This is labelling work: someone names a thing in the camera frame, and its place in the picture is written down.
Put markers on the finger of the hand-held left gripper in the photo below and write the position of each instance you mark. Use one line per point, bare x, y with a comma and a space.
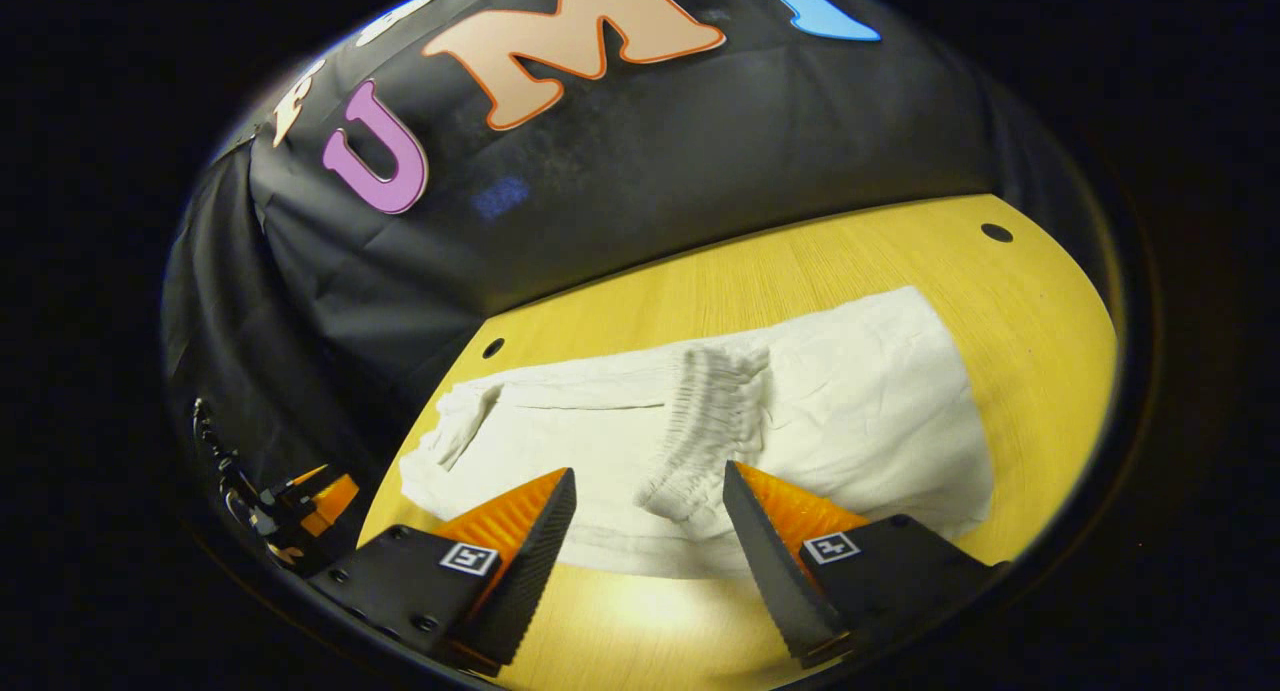
330, 501

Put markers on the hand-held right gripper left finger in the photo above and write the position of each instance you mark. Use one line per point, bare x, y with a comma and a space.
525, 571

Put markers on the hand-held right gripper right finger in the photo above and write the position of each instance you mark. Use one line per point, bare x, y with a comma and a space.
770, 571

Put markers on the black backdrop cloth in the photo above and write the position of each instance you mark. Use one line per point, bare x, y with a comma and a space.
650, 171

